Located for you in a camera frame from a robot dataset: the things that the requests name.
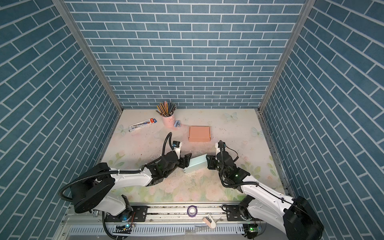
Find pink pencil cup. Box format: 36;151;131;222
163;116;176;128

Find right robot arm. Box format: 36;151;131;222
206;151;325;240

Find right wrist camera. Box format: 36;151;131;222
215;141;226;155

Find white pink clip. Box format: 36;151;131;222
203;215;217;229

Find small blue stapler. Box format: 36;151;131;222
174;120;181;128

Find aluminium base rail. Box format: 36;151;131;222
53;203;271;240

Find right black cable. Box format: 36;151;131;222
217;140;313;217

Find purple tape roll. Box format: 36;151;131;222
187;205;198;218

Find white pen box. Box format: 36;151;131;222
129;118;157;132

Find light blue paper box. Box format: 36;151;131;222
184;154;208;174

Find orange paper box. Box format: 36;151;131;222
189;126;211;143

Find left black corrugated cable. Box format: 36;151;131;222
57;131;175;240

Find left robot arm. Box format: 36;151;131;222
70;151;192;216

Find bundle of coloured pencils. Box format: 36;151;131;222
156;101;177;118

